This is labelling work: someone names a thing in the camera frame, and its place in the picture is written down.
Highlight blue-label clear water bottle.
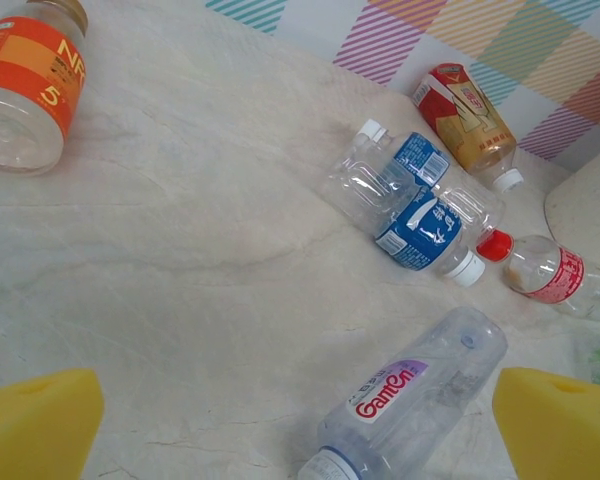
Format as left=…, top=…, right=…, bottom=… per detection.
left=322, top=147, right=486, bottom=288
left=354, top=118, right=507, bottom=239

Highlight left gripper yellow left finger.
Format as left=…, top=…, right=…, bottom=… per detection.
left=0, top=368, right=105, bottom=480

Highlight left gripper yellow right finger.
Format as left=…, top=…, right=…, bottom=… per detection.
left=492, top=367, right=600, bottom=480

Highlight orange NFC label juice bottle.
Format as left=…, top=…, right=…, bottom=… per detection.
left=0, top=0, right=90, bottom=177

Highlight colourful striped mat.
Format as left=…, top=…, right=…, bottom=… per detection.
left=204, top=0, right=600, bottom=174

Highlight red-cap clear bottle red label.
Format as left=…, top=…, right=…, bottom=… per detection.
left=475, top=228, right=600, bottom=321

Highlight red and gold label bottle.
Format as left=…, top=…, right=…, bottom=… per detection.
left=411, top=62, right=525, bottom=195

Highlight clear Ganten water bottle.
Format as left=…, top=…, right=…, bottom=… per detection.
left=297, top=305, right=509, bottom=480

